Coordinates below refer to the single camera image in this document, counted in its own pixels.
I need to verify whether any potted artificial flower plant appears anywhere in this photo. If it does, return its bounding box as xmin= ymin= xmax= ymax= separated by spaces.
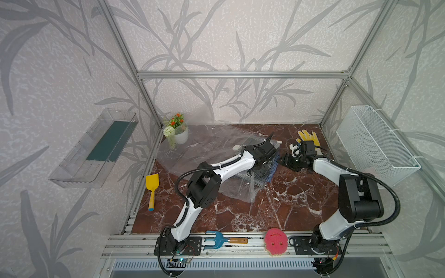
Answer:
xmin=163 ymin=113 xmax=189 ymax=149

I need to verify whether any black plaid shirt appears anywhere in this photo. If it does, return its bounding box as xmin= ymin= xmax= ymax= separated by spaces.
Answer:
xmin=236 ymin=136 xmax=282 ymax=188

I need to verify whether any clear acrylic wall shelf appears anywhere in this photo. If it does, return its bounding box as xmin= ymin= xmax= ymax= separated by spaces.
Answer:
xmin=49 ymin=108 xmax=139 ymax=189

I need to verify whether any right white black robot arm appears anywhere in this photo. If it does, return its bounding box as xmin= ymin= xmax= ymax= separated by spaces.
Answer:
xmin=278 ymin=141 xmax=401 ymax=249

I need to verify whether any pink round scrub brush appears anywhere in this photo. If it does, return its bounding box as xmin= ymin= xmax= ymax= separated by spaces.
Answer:
xmin=264 ymin=228 xmax=288 ymax=256

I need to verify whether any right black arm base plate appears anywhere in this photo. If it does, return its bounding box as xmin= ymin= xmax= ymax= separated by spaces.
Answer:
xmin=289 ymin=236 xmax=343 ymax=257

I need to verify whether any clear plastic vacuum bag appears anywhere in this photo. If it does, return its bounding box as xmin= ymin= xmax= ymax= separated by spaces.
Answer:
xmin=156 ymin=125 xmax=279 ymax=203

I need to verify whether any white wire mesh basket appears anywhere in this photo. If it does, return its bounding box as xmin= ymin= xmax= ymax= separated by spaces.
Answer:
xmin=336 ymin=105 xmax=421 ymax=187

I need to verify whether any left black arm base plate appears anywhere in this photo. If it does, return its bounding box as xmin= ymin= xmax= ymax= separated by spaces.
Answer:
xmin=154 ymin=236 xmax=202 ymax=256

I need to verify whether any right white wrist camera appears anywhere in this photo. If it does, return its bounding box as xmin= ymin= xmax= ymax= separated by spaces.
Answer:
xmin=289 ymin=142 xmax=301 ymax=157

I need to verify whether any pink object in basket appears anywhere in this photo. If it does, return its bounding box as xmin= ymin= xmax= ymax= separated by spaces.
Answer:
xmin=363 ymin=167 xmax=380 ymax=178

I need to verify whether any blue garden fork wooden handle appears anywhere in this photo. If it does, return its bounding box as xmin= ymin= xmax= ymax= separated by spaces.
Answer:
xmin=203 ymin=231 xmax=249 ymax=250

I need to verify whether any yellow work glove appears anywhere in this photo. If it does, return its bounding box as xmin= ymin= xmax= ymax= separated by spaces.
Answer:
xmin=296 ymin=130 xmax=321 ymax=147

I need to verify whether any small green circuit board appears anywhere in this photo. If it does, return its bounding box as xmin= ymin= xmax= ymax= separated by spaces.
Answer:
xmin=168 ymin=257 xmax=193 ymax=268

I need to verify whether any yellow toy shovel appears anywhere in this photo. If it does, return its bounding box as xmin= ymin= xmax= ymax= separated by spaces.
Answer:
xmin=146 ymin=174 xmax=159 ymax=212

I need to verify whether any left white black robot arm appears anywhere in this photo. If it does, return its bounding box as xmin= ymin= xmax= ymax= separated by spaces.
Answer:
xmin=159 ymin=134 xmax=277 ymax=247

